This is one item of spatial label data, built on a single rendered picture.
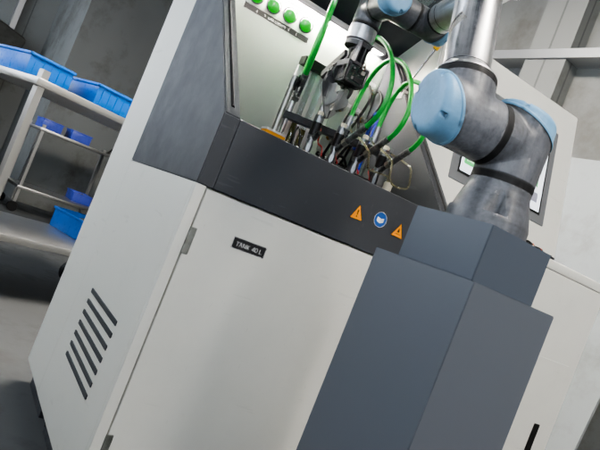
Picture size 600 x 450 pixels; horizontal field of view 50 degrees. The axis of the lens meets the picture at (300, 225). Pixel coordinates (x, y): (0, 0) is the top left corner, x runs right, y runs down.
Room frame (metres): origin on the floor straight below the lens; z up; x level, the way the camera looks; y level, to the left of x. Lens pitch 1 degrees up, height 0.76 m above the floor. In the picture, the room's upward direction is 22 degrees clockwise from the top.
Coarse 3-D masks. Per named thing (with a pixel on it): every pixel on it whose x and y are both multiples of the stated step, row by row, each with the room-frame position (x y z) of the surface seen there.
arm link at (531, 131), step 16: (512, 112) 1.10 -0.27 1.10; (528, 112) 1.11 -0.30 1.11; (544, 112) 1.11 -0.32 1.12; (512, 128) 1.09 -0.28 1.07; (528, 128) 1.11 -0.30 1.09; (544, 128) 1.11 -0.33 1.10; (512, 144) 1.10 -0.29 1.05; (528, 144) 1.11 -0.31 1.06; (544, 144) 1.12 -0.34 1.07; (480, 160) 1.12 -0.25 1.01; (496, 160) 1.12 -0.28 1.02; (512, 160) 1.11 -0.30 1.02; (528, 160) 1.11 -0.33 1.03; (544, 160) 1.13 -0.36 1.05; (528, 176) 1.11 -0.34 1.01
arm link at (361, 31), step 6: (354, 24) 1.67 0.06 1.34; (360, 24) 1.67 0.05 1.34; (348, 30) 1.69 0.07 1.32; (354, 30) 1.67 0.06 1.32; (360, 30) 1.66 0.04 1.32; (366, 30) 1.67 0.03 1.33; (372, 30) 1.67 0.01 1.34; (348, 36) 1.68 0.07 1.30; (354, 36) 1.67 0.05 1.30; (360, 36) 1.66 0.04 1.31; (366, 36) 1.67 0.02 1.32; (372, 36) 1.68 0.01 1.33; (366, 42) 1.68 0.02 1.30; (372, 42) 1.69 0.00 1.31
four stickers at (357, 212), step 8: (352, 208) 1.53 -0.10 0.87; (360, 208) 1.54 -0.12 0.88; (352, 216) 1.54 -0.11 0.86; (360, 216) 1.55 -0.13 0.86; (376, 216) 1.57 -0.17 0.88; (384, 216) 1.58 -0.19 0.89; (376, 224) 1.57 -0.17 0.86; (384, 224) 1.59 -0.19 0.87; (400, 224) 1.61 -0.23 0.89; (392, 232) 1.60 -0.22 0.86; (400, 232) 1.61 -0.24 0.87
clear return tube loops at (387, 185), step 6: (360, 138) 1.76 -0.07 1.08; (372, 144) 1.83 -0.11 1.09; (390, 168) 1.74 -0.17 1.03; (384, 174) 1.83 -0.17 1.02; (390, 174) 1.74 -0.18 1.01; (390, 180) 1.76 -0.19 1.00; (384, 186) 1.85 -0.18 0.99; (390, 186) 1.84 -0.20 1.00; (396, 186) 1.79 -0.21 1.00; (408, 186) 1.78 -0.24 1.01
